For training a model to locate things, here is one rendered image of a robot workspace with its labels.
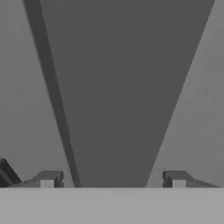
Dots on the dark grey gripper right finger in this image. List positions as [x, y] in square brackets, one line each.
[176, 175]

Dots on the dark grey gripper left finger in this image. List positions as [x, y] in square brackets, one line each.
[49, 175]

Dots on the dark grey slanted bar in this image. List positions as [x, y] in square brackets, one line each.
[7, 175]

